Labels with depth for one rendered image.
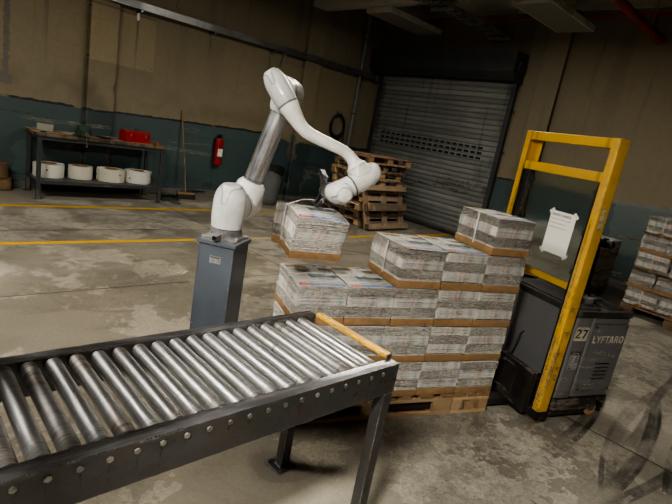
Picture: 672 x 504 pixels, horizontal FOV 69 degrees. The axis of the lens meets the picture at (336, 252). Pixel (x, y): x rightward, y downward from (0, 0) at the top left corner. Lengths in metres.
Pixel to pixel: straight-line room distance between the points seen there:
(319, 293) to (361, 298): 0.26
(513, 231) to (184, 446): 2.28
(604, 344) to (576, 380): 0.30
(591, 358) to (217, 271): 2.53
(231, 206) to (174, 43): 6.95
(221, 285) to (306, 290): 0.43
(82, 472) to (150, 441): 0.16
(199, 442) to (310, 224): 1.32
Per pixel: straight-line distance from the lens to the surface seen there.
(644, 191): 8.96
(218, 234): 2.44
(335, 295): 2.62
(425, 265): 2.83
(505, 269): 3.16
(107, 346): 1.81
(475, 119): 10.23
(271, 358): 1.81
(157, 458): 1.44
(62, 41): 8.64
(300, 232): 2.48
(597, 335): 3.72
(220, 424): 1.48
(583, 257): 3.31
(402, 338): 2.92
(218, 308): 2.54
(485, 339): 3.28
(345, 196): 2.28
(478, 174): 10.03
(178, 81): 9.23
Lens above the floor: 1.61
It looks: 14 degrees down
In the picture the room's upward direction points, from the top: 10 degrees clockwise
